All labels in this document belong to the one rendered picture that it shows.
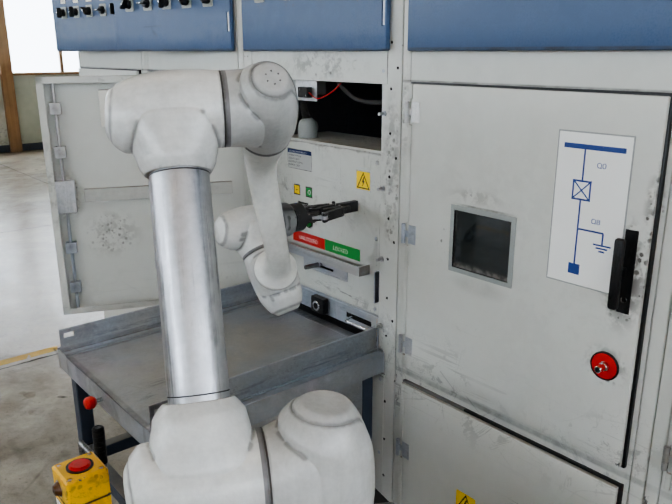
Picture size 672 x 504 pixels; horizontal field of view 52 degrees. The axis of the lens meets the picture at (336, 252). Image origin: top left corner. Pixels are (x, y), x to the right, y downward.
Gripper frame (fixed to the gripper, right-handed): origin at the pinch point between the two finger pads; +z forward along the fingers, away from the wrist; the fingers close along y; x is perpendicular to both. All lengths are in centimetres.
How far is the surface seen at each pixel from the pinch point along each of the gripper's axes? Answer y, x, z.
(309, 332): -8.1, -38.3, -7.7
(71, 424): -152, -123, -35
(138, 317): -42, -34, -46
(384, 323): 16.6, -29.6, -0.9
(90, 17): -153, 56, -7
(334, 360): 13.8, -36.8, -16.5
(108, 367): -24, -38, -63
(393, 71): 18.2, 37.2, -0.9
